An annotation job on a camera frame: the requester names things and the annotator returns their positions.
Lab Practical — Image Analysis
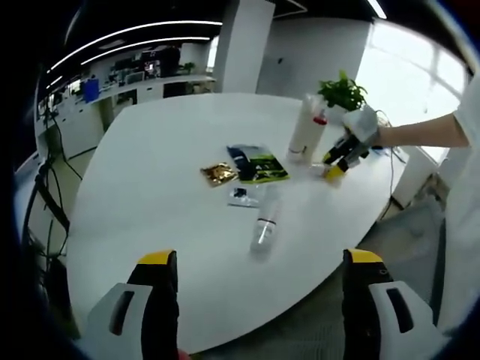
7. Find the green potted plant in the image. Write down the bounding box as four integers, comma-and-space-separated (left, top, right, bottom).
317, 69, 369, 113

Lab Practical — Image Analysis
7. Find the gold foil skincare sachet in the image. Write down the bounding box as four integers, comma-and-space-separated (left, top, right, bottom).
199, 161, 238, 189

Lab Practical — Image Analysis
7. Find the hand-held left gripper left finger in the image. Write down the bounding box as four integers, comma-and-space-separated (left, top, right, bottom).
85, 247, 180, 360

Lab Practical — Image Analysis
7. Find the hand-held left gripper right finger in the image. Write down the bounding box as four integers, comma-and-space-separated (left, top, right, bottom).
341, 247, 451, 360

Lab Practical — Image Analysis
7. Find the long ceiling light strip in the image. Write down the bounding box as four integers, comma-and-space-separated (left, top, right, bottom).
46, 20, 224, 73
80, 36, 212, 67

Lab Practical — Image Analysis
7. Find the black green skincare pack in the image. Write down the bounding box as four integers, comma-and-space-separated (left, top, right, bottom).
226, 144, 293, 185

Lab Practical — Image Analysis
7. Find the short ceiling light strip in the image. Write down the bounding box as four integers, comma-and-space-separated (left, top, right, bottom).
366, 0, 387, 19

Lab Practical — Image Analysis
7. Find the small clear-capped skincare bottle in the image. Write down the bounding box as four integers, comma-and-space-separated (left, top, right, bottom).
249, 186, 283, 260

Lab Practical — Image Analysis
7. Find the small clear skincare sachet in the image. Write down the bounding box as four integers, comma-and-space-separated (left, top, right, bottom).
226, 185, 263, 209

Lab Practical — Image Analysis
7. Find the long white office counter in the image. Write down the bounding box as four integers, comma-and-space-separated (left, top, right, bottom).
100, 73, 218, 106

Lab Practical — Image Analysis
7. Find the black laptop stand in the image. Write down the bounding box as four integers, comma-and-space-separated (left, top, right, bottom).
22, 155, 72, 241

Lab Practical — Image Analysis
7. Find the blue storage bin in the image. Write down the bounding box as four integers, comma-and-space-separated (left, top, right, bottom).
82, 77, 101, 104

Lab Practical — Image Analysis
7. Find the white skincare tube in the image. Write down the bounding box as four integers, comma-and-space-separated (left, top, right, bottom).
286, 93, 316, 164

